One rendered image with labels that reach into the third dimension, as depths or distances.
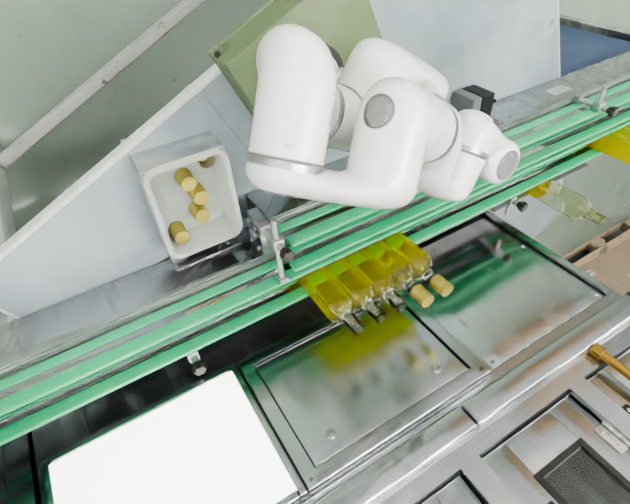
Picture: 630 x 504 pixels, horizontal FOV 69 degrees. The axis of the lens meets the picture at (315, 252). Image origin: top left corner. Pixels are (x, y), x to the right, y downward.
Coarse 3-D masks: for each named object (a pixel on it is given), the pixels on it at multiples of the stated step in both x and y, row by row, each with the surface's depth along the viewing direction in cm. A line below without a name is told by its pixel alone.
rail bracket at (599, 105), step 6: (606, 90) 130; (576, 96) 137; (582, 96) 136; (600, 96) 131; (576, 102) 137; (582, 102) 136; (588, 102) 135; (594, 102) 133; (600, 102) 132; (594, 108) 133; (600, 108) 132; (606, 108) 131; (612, 108) 129; (618, 108) 129; (612, 114) 130
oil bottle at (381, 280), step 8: (352, 256) 110; (360, 256) 110; (368, 256) 110; (352, 264) 108; (360, 264) 108; (368, 264) 108; (376, 264) 107; (360, 272) 106; (368, 272) 106; (376, 272) 105; (384, 272) 105; (368, 280) 104; (376, 280) 103; (384, 280) 103; (392, 280) 104; (376, 288) 103; (384, 288) 103; (392, 288) 104; (376, 296) 104
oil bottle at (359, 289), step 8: (328, 264) 108; (336, 264) 108; (344, 264) 108; (328, 272) 108; (336, 272) 106; (344, 272) 106; (352, 272) 106; (336, 280) 105; (344, 280) 104; (352, 280) 104; (360, 280) 104; (344, 288) 103; (352, 288) 102; (360, 288) 102; (368, 288) 102; (352, 296) 101; (360, 296) 101; (368, 296) 101; (360, 304) 101
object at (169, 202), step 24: (168, 168) 87; (192, 168) 97; (216, 168) 98; (168, 192) 97; (216, 192) 104; (168, 216) 101; (192, 216) 104; (216, 216) 107; (240, 216) 102; (168, 240) 96; (192, 240) 102; (216, 240) 102
